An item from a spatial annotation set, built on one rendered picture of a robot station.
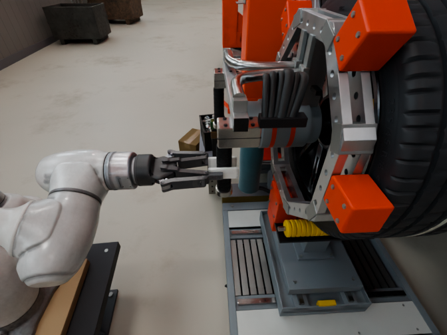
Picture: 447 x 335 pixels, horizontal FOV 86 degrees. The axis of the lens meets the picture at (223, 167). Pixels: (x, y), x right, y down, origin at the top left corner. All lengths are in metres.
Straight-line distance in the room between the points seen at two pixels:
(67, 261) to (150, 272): 0.90
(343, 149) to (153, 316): 1.08
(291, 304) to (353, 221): 0.72
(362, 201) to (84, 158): 0.56
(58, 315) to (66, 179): 0.58
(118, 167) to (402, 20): 0.56
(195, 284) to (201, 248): 0.19
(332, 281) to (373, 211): 0.71
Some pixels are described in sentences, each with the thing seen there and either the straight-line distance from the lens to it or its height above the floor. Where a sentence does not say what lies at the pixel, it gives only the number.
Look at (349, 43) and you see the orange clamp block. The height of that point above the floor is 1.10.
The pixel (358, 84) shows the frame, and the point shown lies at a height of 1.03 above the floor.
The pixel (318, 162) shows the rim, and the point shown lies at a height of 0.72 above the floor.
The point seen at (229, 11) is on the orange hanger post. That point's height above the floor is 0.87.
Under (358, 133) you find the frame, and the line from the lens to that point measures 0.49.
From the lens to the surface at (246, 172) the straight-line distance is 0.93.
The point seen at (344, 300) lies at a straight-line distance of 1.21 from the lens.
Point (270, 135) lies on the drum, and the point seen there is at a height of 0.85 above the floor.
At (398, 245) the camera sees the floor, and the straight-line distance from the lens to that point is 1.73.
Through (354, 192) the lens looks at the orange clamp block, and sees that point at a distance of 0.49.
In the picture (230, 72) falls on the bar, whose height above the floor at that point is 0.98.
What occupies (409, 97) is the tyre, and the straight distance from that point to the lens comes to 0.50.
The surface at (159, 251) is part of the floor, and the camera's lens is 1.44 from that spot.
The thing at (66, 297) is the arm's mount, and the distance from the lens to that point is 1.07.
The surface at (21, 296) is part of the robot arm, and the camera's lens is 0.99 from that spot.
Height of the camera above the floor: 1.19
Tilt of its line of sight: 39 degrees down
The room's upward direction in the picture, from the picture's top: straight up
